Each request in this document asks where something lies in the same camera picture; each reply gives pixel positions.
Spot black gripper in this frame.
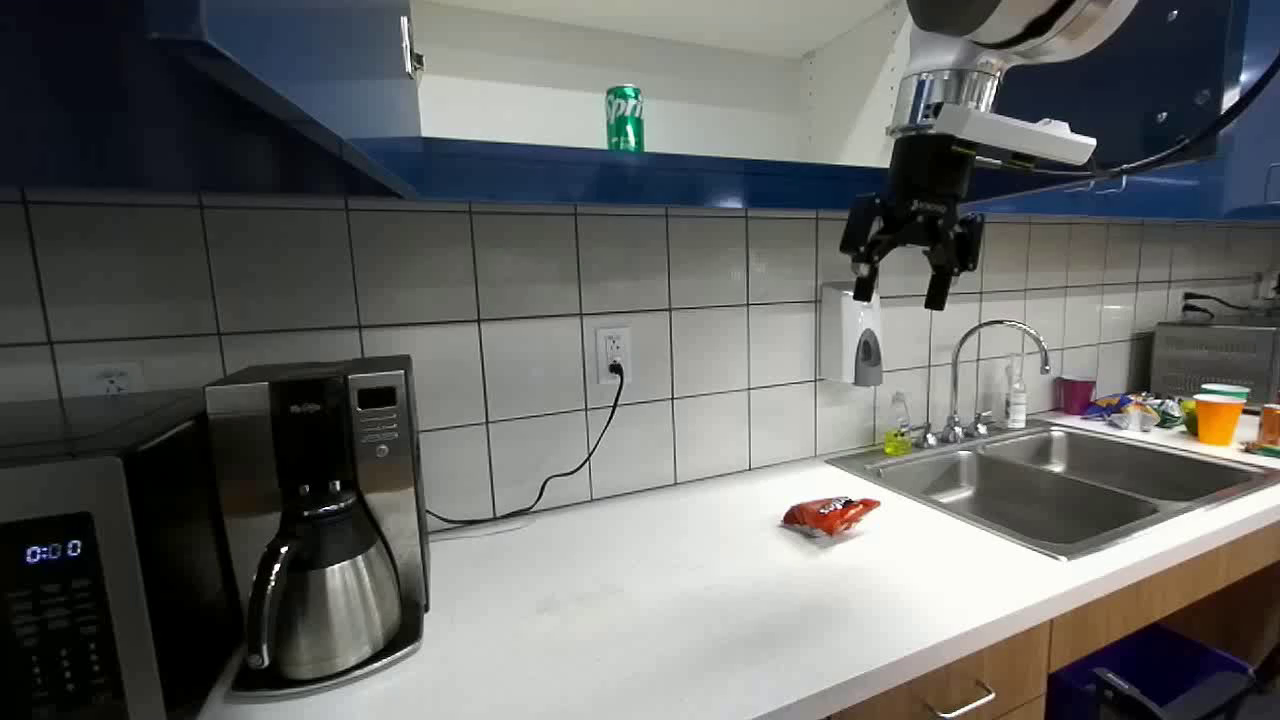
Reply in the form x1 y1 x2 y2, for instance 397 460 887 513
841 136 982 313

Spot green soda can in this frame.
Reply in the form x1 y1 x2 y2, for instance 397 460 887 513
603 85 643 153

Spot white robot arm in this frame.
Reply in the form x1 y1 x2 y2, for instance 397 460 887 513
841 0 1134 313

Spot blue upper cupboard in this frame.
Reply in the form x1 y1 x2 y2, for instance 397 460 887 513
143 0 1275 216

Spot white soap dispenser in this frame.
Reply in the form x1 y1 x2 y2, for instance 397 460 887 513
821 283 884 389

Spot yellow dish soap bottle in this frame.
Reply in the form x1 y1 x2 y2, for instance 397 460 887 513
874 393 912 455

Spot chrome sink faucet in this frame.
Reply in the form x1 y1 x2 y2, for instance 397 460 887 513
912 316 1053 446

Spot white hand soap bottle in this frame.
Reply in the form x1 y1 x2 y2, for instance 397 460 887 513
1003 362 1026 428

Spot purple cup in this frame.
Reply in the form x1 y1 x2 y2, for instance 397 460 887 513
1053 376 1094 414

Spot red chips bag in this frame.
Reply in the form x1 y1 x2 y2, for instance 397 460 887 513
785 495 874 539

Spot stainless steel double sink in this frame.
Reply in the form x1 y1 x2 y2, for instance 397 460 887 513
846 428 1275 558

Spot orange plastic cup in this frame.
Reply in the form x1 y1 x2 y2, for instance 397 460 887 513
1197 383 1246 446

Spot wooden base drawer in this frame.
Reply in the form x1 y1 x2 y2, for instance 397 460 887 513
827 627 1046 720

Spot blue bin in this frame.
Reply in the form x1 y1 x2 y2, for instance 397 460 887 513
1046 624 1253 720

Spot black steel coffee maker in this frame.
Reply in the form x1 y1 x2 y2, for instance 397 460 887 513
205 356 427 700

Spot steel coffee carafe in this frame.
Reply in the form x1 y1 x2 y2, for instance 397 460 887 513
248 491 401 685

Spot black microwave oven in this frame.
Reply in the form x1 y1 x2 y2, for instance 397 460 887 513
0 393 239 720

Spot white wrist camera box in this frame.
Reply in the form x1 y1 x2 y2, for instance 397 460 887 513
933 104 1094 169

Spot white wall outlet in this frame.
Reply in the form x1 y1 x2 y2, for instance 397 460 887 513
92 362 134 400
594 327 631 376

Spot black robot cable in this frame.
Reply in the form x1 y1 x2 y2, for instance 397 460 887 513
1053 43 1280 190

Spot black power cord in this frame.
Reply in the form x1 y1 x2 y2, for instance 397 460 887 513
418 356 631 533

